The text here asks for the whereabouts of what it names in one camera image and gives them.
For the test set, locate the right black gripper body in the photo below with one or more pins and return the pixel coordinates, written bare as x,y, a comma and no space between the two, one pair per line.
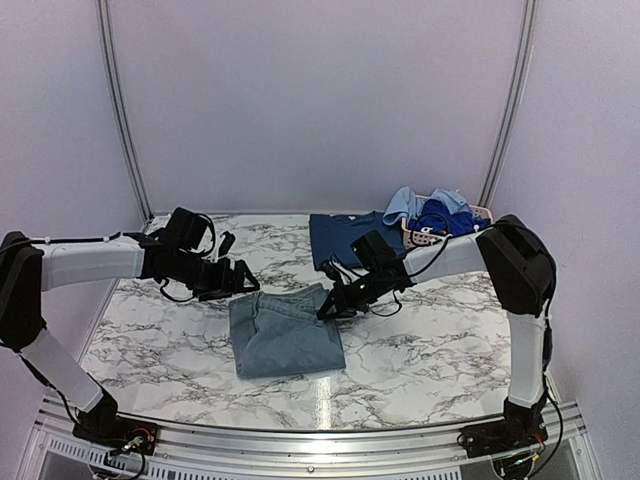
358,298

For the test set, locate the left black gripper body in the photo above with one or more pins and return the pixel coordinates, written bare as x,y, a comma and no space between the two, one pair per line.
207,282

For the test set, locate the light blue denim jeans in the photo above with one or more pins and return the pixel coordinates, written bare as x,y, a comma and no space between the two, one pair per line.
276,335

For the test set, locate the dark blue t-shirt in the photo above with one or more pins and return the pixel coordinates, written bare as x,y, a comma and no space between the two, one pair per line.
332,235

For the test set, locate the pink plastic laundry basket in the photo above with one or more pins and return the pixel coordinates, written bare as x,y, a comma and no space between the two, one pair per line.
412,239

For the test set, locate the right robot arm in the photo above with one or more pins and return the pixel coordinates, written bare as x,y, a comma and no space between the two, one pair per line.
524,277

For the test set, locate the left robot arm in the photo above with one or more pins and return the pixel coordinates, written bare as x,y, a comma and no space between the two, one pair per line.
185,251

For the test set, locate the light blue cloth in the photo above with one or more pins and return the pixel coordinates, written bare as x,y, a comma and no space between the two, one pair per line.
404,204

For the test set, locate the royal blue printed garment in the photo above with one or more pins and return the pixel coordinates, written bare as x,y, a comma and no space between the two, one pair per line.
435,218

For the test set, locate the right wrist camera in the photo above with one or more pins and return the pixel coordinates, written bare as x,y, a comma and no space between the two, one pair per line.
336,273

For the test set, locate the left aluminium corner post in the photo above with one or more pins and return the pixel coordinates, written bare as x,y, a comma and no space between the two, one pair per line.
117,98

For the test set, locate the aluminium corner post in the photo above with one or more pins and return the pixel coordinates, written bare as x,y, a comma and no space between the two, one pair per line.
117,98
513,100

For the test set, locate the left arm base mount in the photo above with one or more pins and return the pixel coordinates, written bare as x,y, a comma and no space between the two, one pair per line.
120,434

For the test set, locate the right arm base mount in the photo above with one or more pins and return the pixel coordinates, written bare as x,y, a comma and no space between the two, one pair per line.
501,436

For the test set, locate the right aluminium corner post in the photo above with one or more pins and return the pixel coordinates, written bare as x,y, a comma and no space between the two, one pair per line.
513,100

